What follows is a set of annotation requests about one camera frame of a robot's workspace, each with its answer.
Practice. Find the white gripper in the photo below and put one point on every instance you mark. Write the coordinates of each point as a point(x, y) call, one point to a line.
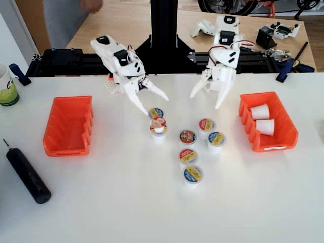
point(129, 87)
point(220, 76)

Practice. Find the blue lid coffee pod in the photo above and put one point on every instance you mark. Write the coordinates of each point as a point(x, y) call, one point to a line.
point(193, 174)
point(216, 138)
point(159, 138)
point(157, 112)

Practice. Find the coffee pod with peeled lid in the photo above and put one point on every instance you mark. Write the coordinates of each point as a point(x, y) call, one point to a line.
point(158, 122)

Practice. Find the red lid coffee pod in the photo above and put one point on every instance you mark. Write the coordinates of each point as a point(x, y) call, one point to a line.
point(260, 112)
point(188, 155)
point(206, 124)
point(265, 126)

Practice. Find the brown lid coffee pod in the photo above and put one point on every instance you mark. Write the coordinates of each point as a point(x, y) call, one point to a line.
point(187, 136)

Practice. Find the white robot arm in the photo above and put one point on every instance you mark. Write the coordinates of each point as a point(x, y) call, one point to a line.
point(103, 48)
point(219, 27)

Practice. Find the person hand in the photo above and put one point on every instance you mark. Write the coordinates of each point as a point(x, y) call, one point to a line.
point(92, 5)

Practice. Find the clear bag of small parts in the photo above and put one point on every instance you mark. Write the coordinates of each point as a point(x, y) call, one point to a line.
point(243, 38)

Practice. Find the white printed plastic part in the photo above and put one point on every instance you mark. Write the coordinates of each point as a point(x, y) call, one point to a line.
point(202, 26)

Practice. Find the black printed plastic part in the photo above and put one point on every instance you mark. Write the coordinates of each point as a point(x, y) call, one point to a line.
point(265, 38)

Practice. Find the metal hand tools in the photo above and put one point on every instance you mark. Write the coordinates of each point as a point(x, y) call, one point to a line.
point(278, 54)

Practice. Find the blue black bar clamp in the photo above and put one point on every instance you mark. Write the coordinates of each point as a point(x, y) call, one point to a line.
point(284, 69)

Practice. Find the black bicycle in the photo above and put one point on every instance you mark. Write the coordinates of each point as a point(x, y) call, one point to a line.
point(215, 7)

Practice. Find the orange plastic storage bin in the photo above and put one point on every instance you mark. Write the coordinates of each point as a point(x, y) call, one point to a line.
point(68, 126)
point(278, 141)

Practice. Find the orange stand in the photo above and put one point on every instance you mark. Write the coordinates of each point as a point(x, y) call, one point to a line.
point(272, 8)

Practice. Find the person gray clothing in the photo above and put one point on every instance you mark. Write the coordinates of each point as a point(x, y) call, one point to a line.
point(63, 20)

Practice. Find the white and green mug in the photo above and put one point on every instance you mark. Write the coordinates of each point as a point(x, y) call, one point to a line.
point(7, 93)

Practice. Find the brown wooden cabinet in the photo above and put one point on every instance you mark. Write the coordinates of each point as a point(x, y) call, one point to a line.
point(27, 15)

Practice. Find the black electric screwdriver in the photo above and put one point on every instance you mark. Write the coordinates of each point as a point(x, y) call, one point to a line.
point(27, 174)

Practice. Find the black aluminium frame rail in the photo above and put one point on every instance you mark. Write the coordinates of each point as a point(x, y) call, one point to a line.
point(88, 63)

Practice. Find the black aluminium frame post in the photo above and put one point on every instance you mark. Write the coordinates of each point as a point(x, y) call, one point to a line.
point(170, 15)

